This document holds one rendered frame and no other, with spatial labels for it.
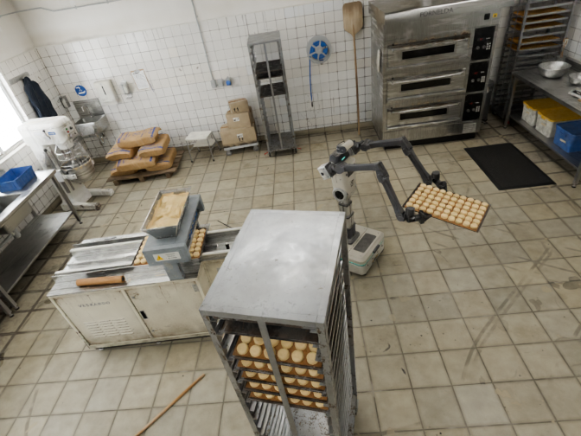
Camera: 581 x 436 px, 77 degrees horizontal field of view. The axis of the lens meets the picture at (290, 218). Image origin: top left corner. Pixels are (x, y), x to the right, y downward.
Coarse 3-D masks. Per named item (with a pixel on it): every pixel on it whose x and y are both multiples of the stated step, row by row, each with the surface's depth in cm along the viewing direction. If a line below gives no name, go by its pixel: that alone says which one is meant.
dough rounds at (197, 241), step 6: (198, 234) 326; (204, 234) 328; (144, 240) 330; (192, 240) 320; (198, 240) 319; (192, 246) 314; (198, 246) 314; (138, 252) 318; (192, 252) 310; (198, 252) 307; (138, 258) 312; (144, 258) 310; (192, 258) 304; (138, 264) 308; (144, 264) 307
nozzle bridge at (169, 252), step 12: (192, 204) 319; (192, 216) 304; (180, 228) 292; (156, 240) 284; (168, 240) 282; (180, 240) 280; (144, 252) 276; (156, 252) 277; (168, 252) 277; (180, 252) 277; (156, 264) 284; (168, 264) 285; (180, 264) 290; (168, 276) 292; (180, 276) 293
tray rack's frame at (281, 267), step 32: (256, 224) 175; (288, 224) 172; (320, 224) 168; (256, 256) 157; (288, 256) 154; (320, 256) 151; (224, 288) 145; (256, 288) 142; (288, 288) 140; (320, 288) 138; (256, 320) 133; (288, 320) 129; (320, 320) 126; (224, 352) 154; (288, 416) 179; (320, 416) 262; (352, 416) 259
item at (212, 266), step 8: (208, 240) 330; (216, 240) 328; (224, 240) 327; (232, 240) 325; (208, 248) 321; (216, 248) 320; (224, 248) 318; (208, 264) 311; (216, 264) 312; (208, 272) 318; (216, 272) 318
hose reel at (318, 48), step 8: (312, 40) 571; (320, 40) 571; (328, 40) 580; (312, 48) 581; (320, 48) 579; (328, 48) 588; (312, 56) 587; (320, 56) 587; (328, 56) 586; (312, 104) 635
